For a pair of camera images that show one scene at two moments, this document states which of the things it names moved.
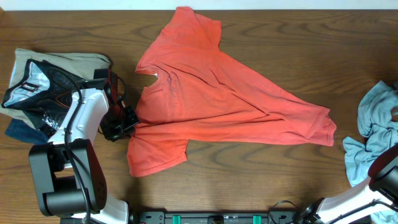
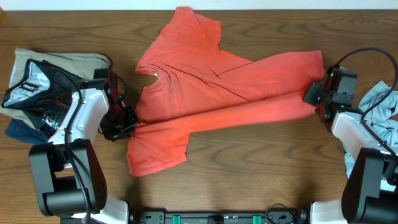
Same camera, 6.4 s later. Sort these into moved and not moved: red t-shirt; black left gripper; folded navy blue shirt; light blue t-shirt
Moved: red t-shirt
Not moved: black left gripper; light blue t-shirt; folded navy blue shirt
